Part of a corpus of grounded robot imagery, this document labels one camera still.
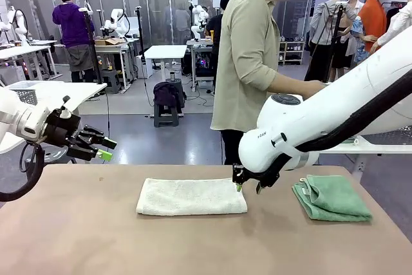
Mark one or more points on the white table with perforated bin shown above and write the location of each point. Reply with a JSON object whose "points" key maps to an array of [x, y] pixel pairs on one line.
{"points": [[83, 93]]}

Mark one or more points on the green terry towel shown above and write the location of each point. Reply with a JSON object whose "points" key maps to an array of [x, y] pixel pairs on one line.
{"points": [[338, 201]]}

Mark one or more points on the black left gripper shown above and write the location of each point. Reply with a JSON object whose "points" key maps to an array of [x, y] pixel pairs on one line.
{"points": [[61, 130]]}

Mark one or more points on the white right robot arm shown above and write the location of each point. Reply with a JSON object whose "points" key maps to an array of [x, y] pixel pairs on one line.
{"points": [[322, 110]]}

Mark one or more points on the person in black shirt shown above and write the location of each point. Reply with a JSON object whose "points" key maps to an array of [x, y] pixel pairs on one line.
{"points": [[214, 27]]}

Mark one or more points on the person right hand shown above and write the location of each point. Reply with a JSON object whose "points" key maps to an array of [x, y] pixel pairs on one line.
{"points": [[317, 86]]}

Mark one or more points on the black bag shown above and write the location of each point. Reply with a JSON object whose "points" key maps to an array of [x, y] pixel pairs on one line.
{"points": [[165, 94]]}

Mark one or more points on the small white desk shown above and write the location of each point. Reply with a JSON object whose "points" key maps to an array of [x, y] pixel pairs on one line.
{"points": [[167, 51]]}

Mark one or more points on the person in purple hoodie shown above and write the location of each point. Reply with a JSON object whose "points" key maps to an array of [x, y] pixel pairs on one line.
{"points": [[72, 24]]}

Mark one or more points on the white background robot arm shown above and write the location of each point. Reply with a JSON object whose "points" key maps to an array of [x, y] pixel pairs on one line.
{"points": [[117, 20], [196, 30], [19, 20]]}

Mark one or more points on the figure in blue floral dress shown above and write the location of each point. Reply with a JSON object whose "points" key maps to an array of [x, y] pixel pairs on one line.
{"points": [[359, 30]]}

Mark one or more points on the gray perforated metal bin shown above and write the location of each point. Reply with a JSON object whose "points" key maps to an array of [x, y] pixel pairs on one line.
{"points": [[27, 96]]}

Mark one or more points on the black tripod pole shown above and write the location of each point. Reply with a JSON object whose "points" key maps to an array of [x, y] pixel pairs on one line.
{"points": [[140, 30], [91, 49]]}

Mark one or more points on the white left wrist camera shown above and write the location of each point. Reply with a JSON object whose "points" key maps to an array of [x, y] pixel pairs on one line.
{"points": [[66, 113]]}

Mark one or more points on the mannequin in orange top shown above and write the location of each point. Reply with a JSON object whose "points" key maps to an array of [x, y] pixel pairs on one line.
{"points": [[373, 17]]}

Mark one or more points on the white terry towel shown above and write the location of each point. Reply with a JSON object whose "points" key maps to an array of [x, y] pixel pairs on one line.
{"points": [[190, 196]]}

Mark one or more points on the wooden shoe shelf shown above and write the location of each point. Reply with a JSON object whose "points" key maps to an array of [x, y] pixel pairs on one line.
{"points": [[291, 53]]}

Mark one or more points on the person in beige shirt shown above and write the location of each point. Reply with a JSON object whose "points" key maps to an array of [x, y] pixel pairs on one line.
{"points": [[244, 46]]}

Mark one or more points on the long white workbench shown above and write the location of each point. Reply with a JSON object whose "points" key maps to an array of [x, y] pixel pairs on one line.
{"points": [[19, 50]]}

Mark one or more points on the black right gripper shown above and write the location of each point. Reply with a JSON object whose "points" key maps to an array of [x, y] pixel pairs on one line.
{"points": [[267, 175]]}

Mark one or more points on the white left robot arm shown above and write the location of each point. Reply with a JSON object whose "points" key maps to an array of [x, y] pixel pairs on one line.
{"points": [[19, 117]]}

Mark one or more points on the gray step stool with bag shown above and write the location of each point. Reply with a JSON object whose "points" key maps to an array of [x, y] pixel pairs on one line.
{"points": [[165, 117]]}

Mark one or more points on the mannequin in gray shirt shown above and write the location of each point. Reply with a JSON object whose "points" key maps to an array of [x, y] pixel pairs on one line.
{"points": [[325, 20]]}

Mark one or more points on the workstation table with computer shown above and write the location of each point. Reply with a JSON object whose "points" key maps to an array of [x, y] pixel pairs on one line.
{"points": [[201, 62]]}

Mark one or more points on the person right forearm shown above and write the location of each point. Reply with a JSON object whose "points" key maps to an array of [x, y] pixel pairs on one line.
{"points": [[289, 85]]}

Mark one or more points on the cardboard box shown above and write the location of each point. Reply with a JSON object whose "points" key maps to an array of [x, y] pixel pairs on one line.
{"points": [[106, 42]]}

